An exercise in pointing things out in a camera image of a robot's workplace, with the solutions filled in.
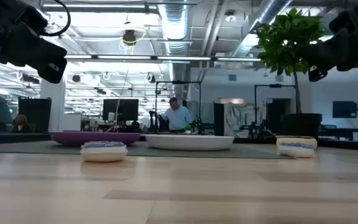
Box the small blue icing donut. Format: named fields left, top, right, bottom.
left=277, top=142, right=316, bottom=159

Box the small sprinkled white donut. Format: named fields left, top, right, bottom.
left=80, top=141, right=129, bottom=163

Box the green indoor tree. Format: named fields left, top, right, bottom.
left=255, top=7, right=332, bottom=114

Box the black partition panel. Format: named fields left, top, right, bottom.
left=18, top=98, right=52, bottom=134

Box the black plant pot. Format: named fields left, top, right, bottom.
left=280, top=113, right=323, bottom=147

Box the dark background desk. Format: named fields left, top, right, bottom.
left=318, top=124, right=358, bottom=141

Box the black hanging ceiling device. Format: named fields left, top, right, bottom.
left=122, top=29, right=137, bottom=46

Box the grey woven placemat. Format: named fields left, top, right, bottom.
left=0, top=140, right=295, bottom=160

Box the purple plate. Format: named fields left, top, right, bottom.
left=48, top=131, right=142, bottom=147

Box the black computer monitor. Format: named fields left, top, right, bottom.
left=103, top=98, right=139, bottom=122

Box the grey draped cloth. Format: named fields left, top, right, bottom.
left=224, top=103, right=267, bottom=138

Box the black cabinet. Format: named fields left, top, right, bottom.
left=213, top=102, right=226, bottom=137

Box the long ceiling light strip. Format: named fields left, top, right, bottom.
left=64, top=55, right=262, bottom=62

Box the white plate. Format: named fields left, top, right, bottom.
left=144, top=134, right=235, bottom=152

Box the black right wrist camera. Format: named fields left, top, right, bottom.
left=329, top=11, right=354, bottom=34

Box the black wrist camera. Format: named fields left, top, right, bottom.
left=329, top=11, right=354, bottom=34
left=16, top=0, right=48, bottom=32

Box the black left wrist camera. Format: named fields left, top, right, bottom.
left=16, top=0, right=48, bottom=32

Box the blue wall screen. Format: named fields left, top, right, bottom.
left=333, top=101, right=358, bottom=119

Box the black background rig frame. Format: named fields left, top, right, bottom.
left=254, top=83, right=298, bottom=138
left=155, top=80, right=202, bottom=134

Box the silver ceiling duct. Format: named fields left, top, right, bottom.
left=158, top=0, right=194, bottom=57
left=231, top=0, right=293, bottom=58

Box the black table frame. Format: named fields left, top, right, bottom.
left=0, top=133, right=358, bottom=152

